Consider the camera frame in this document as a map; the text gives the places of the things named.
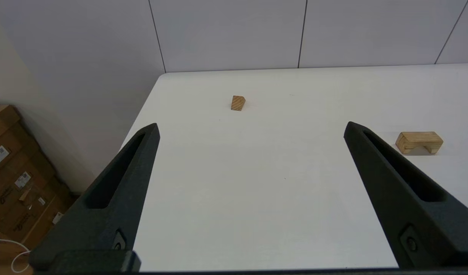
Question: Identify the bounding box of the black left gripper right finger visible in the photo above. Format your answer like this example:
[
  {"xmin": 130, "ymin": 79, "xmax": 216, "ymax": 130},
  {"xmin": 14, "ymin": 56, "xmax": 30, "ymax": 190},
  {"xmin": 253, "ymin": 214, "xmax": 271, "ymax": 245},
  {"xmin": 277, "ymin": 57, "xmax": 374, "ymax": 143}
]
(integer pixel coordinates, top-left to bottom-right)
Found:
[{"xmin": 344, "ymin": 121, "xmax": 468, "ymax": 269}]

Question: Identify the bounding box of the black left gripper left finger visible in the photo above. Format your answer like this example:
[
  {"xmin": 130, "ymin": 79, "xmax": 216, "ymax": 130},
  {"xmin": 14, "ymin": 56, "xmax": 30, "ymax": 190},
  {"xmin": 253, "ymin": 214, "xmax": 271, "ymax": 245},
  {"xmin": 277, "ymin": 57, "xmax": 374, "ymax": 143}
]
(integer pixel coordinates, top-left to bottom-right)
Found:
[{"xmin": 29, "ymin": 123, "xmax": 160, "ymax": 272}]

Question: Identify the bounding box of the arched wooden building block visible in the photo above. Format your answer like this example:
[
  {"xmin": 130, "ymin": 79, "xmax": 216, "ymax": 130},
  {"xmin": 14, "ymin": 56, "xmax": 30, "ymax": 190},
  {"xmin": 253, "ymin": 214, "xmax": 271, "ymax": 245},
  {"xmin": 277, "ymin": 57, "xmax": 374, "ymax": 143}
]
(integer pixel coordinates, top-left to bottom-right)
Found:
[{"xmin": 395, "ymin": 132, "xmax": 444, "ymax": 155}]

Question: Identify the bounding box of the brown labelled cardboard box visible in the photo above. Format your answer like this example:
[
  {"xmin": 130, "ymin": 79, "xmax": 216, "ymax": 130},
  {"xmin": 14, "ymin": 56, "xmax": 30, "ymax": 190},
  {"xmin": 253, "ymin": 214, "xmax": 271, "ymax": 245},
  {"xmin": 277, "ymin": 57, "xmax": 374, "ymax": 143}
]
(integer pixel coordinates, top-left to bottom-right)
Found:
[
  {"xmin": 0, "ymin": 105, "xmax": 47, "ymax": 180},
  {"xmin": 0, "ymin": 153, "xmax": 66, "ymax": 214},
  {"xmin": 0, "ymin": 183, "xmax": 76, "ymax": 249}
]

